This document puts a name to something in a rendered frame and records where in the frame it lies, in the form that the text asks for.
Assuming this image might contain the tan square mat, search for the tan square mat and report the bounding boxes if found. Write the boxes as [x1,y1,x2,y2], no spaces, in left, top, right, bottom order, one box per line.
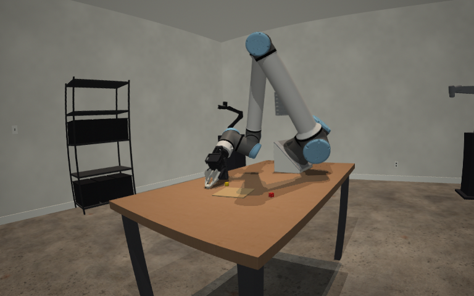
[212,187,255,199]

